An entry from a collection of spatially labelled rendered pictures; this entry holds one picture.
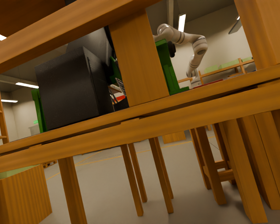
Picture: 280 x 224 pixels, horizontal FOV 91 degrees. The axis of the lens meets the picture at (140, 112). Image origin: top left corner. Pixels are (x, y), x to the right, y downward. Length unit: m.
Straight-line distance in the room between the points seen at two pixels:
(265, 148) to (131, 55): 1.12
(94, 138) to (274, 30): 0.63
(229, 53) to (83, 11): 6.90
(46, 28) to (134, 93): 0.39
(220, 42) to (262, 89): 6.87
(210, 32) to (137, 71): 7.05
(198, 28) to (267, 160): 6.66
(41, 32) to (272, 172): 1.52
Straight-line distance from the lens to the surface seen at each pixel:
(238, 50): 7.41
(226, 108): 0.47
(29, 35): 0.71
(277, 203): 1.48
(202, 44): 1.08
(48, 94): 0.83
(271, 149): 1.33
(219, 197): 1.48
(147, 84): 0.46
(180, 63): 6.78
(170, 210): 1.47
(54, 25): 0.64
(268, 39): 0.56
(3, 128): 3.49
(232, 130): 1.12
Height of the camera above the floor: 0.82
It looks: 4 degrees up
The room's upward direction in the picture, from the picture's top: 15 degrees counter-clockwise
